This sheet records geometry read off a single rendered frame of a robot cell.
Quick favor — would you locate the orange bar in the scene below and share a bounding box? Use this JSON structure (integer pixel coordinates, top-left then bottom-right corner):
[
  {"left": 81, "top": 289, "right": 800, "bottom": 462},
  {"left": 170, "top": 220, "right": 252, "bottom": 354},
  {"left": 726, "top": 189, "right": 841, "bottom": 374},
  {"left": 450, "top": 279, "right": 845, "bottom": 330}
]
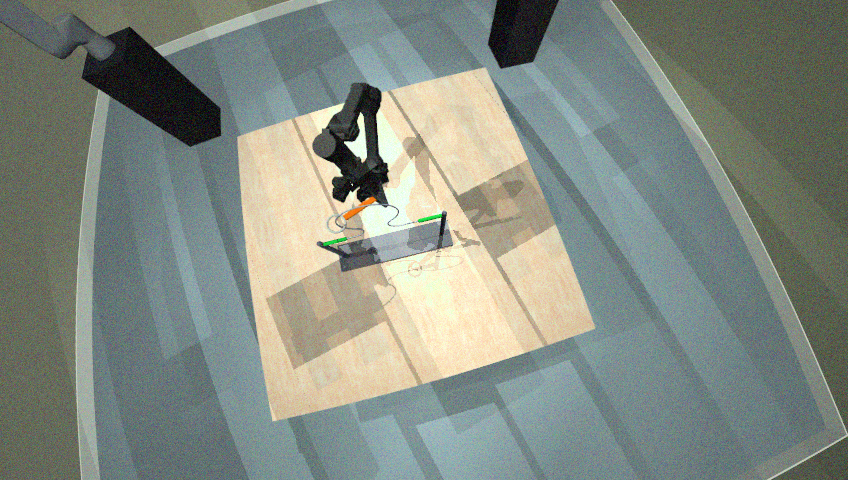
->
[{"left": 326, "top": 196, "right": 376, "bottom": 234}]

